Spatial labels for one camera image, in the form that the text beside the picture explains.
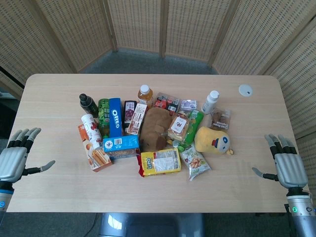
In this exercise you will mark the orange egg roll box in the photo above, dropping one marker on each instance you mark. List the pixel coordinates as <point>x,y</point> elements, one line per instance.
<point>92,153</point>

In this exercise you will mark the blue Otto box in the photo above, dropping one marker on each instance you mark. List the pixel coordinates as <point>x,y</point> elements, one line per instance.
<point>115,118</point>

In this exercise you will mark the dark black drink bottle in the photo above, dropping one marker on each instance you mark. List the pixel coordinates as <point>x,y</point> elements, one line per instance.
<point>88,104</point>

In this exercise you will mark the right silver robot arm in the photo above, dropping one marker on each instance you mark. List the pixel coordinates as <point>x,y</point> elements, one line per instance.
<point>300,212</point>

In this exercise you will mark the red black snack multipack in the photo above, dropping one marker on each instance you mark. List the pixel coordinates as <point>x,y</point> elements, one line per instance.
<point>166,103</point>

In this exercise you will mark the white milk bottle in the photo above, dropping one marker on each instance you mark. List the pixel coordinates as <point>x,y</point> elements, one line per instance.
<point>210,102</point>

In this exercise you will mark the brown cold brew pouch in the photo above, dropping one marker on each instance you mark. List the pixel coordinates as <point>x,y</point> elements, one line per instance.
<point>221,119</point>

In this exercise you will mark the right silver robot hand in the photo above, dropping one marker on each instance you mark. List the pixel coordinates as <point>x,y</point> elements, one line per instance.
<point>287,163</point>

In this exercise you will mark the orange juice bottle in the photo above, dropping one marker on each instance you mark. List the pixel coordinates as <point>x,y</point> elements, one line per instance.
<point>145,96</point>

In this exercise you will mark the woven bamboo folding screen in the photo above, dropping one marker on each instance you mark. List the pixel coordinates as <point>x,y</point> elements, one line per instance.
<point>158,29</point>

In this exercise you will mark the nut snack bag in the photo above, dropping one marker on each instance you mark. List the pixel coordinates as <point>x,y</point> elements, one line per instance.
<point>195,161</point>

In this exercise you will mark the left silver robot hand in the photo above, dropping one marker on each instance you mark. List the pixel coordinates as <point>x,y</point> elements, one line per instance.
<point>13,158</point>

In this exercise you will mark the white red snack can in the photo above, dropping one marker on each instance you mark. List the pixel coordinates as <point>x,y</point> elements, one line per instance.
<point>90,129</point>

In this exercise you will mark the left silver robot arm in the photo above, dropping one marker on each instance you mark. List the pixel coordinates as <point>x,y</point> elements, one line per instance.
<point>3,197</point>

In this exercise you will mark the yellow Lipo biscuit pack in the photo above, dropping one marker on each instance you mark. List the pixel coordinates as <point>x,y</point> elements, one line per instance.
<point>160,161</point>

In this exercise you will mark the green snack tube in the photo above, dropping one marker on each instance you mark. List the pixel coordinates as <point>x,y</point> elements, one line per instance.
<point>193,126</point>

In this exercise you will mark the blue cracker box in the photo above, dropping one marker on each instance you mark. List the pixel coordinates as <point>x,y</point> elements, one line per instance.
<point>120,146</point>

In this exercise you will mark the clear bread package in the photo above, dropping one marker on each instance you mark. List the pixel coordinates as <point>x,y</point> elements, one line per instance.
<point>179,127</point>

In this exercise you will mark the brown plush toy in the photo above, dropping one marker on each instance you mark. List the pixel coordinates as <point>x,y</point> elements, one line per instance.
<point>154,129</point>

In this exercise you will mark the green tea bottle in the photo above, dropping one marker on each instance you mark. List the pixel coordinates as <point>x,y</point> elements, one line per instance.
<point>104,117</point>

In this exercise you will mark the yellow plush toy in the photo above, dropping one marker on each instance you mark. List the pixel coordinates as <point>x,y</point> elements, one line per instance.
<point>213,140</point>

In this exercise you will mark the white red snack box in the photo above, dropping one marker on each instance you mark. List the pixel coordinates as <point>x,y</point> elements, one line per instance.
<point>136,119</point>

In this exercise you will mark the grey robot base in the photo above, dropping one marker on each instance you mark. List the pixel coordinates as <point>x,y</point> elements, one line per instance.
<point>150,224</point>

